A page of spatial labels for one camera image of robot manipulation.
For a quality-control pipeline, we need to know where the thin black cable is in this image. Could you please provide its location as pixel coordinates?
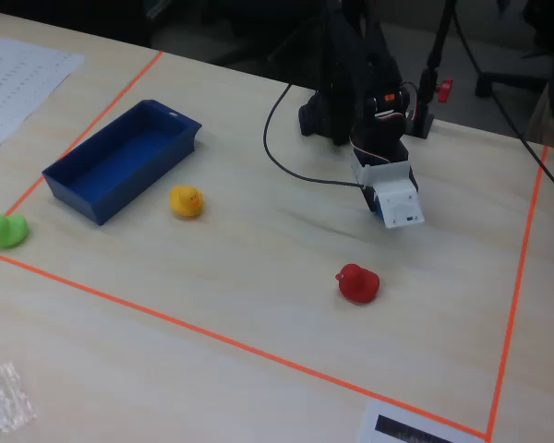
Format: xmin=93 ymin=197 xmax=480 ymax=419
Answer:
xmin=451 ymin=6 xmax=554 ymax=205

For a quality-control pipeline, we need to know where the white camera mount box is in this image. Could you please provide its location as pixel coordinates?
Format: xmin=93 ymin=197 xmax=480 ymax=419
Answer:
xmin=349 ymin=148 xmax=426 ymax=230

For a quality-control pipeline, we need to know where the white card with black strip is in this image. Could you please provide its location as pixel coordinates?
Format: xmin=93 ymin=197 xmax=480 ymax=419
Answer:
xmin=357 ymin=399 xmax=488 ymax=443

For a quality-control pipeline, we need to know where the black chair base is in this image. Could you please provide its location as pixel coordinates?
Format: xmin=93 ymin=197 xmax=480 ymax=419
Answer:
xmin=474 ymin=54 xmax=554 ymax=99

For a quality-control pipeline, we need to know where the red rubber duck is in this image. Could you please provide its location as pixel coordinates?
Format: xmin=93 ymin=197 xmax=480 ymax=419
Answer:
xmin=334 ymin=262 xmax=381 ymax=305

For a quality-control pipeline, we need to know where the orange tape line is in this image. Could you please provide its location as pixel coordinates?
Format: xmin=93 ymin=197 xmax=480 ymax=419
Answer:
xmin=0 ymin=50 xmax=165 ymax=245
xmin=485 ymin=144 xmax=549 ymax=442
xmin=0 ymin=247 xmax=489 ymax=438

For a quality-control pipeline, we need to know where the yellow rubber duck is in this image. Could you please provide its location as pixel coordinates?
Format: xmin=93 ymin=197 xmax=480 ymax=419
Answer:
xmin=169 ymin=185 xmax=205 ymax=220

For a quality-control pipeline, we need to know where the white printed paper sheet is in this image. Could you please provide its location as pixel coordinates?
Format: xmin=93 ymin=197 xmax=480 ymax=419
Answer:
xmin=0 ymin=37 xmax=86 ymax=162

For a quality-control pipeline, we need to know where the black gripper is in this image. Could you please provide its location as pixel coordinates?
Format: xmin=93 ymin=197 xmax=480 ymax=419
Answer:
xmin=349 ymin=83 xmax=420 ymax=212

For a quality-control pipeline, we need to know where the black camera cable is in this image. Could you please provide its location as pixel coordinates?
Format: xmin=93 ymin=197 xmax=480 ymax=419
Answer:
xmin=262 ymin=82 xmax=366 ymax=188

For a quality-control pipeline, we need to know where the black stand with clamp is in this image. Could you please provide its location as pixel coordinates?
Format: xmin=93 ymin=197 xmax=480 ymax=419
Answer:
xmin=404 ymin=0 xmax=458 ymax=140

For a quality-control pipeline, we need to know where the clear plastic bag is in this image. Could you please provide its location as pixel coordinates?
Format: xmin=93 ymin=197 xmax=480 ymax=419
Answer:
xmin=0 ymin=361 xmax=37 ymax=439

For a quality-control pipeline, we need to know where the green rubber duck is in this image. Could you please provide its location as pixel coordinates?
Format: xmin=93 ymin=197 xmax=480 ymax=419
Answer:
xmin=0 ymin=213 xmax=30 ymax=250

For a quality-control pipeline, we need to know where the blue plastic box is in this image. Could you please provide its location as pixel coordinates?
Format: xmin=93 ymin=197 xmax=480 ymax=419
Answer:
xmin=42 ymin=99 xmax=203 ymax=227

